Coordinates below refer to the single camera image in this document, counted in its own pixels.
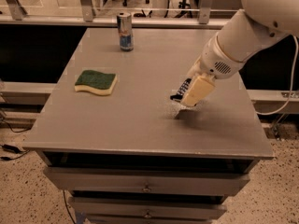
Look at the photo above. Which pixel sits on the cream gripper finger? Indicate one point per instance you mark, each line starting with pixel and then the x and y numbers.
pixel 195 70
pixel 198 88

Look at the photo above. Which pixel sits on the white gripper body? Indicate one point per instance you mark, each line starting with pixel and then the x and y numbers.
pixel 215 62

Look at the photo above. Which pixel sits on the blue rxbar blueberry wrapper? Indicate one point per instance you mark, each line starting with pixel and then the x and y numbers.
pixel 181 91

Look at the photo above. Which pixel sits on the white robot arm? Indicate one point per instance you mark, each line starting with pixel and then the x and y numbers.
pixel 258 25

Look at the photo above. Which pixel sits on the green and yellow sponge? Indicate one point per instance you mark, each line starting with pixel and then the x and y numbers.
pixel 95 82

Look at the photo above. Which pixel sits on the silver blue energy drink can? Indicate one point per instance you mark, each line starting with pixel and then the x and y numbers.
pixel 124 22

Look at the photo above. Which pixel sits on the metal railing frame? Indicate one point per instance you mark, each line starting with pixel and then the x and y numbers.
pixel 145 13

